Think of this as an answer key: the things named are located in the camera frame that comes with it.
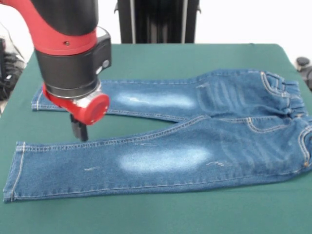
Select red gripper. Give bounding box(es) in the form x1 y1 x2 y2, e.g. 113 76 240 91
42 83 110 142

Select blue denim jeans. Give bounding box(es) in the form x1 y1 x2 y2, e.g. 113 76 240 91
2 69 312 204

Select black wheeled stand base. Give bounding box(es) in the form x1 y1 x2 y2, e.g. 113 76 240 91
0 36 27 101
295 57 312 92

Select dark green table cloth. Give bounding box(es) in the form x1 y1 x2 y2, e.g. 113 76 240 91
0 43 312 234

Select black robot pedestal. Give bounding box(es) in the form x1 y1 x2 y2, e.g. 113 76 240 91
113 0 202 44

